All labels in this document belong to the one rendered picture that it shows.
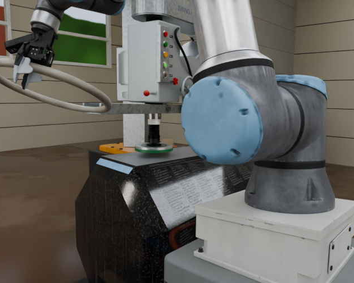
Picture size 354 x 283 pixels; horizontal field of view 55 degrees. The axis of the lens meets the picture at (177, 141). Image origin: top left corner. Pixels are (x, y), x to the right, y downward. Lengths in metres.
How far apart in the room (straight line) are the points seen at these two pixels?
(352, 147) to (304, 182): 5.93
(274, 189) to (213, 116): 0.23
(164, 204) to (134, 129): 1.23
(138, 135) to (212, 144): 2.17
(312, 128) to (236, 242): 0.27
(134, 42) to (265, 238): 1.43
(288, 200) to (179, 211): 0.97
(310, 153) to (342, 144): 5.96
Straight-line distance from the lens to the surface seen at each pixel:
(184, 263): 0.76
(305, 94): 0.72
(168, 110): 1.91
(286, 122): 0.62
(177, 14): 1.95
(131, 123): 2.73
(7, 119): 7.90
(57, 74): 1.23
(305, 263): 0.66
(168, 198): 1.63
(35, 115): 8.15
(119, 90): 2.73
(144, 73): 1.84
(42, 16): 1.27
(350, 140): 6.64
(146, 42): 1.84
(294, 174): 0.72
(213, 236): 0.74
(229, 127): 0.54
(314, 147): 0.73
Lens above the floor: 1.20
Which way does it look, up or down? 8 degrees down
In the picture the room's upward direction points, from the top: 1 degrees clockwise
